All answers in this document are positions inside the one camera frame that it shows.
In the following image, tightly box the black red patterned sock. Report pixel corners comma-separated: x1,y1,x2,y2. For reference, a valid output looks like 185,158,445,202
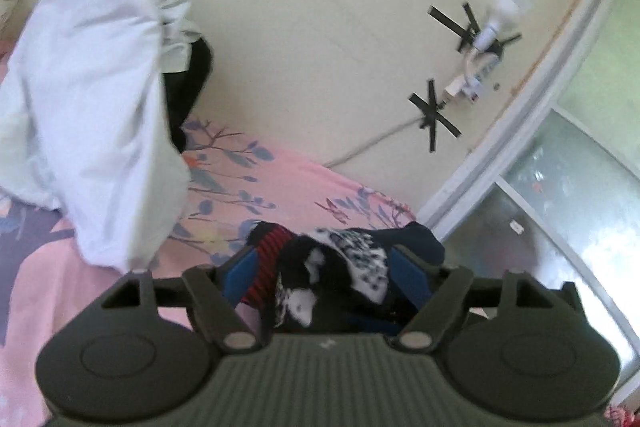
235,222,445,336

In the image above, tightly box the pink floral bed sheet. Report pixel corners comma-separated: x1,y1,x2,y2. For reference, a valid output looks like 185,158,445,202
1,115,414,426

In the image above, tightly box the white sticker on glass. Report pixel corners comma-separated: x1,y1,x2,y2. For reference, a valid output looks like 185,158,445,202
509,220,525,235

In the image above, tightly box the grey power cable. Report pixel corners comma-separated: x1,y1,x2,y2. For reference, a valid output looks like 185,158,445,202
322,116,426,170

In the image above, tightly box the black tape cross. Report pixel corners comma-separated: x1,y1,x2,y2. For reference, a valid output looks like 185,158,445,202
428,2,522,58
408,78,461,153

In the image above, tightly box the frosted glass sliding door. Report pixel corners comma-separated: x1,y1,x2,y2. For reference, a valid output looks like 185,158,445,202
420,0,639,410

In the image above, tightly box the black tape cross lower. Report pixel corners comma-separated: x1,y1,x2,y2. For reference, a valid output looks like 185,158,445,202
408,78,461,153

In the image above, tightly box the white garment pile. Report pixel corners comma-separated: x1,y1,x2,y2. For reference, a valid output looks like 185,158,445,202
1,0,201,254

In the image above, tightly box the black tape cross upper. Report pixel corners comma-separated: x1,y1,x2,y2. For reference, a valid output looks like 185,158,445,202
428,2,522,58

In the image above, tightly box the black garment by wall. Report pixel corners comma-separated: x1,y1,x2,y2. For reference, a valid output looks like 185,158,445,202
164,38,214,153

